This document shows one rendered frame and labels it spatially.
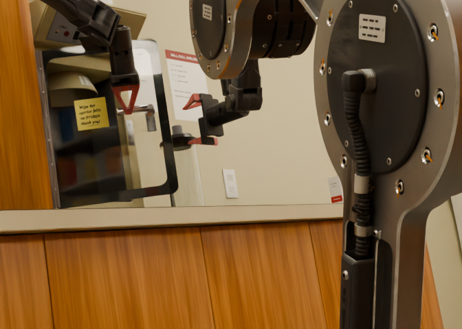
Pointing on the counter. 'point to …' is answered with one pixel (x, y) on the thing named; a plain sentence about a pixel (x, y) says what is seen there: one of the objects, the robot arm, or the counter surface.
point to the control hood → (135, 20)
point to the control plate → (62, 24)
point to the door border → (47, 130)
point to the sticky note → (91, 113)
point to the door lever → (139, 110)
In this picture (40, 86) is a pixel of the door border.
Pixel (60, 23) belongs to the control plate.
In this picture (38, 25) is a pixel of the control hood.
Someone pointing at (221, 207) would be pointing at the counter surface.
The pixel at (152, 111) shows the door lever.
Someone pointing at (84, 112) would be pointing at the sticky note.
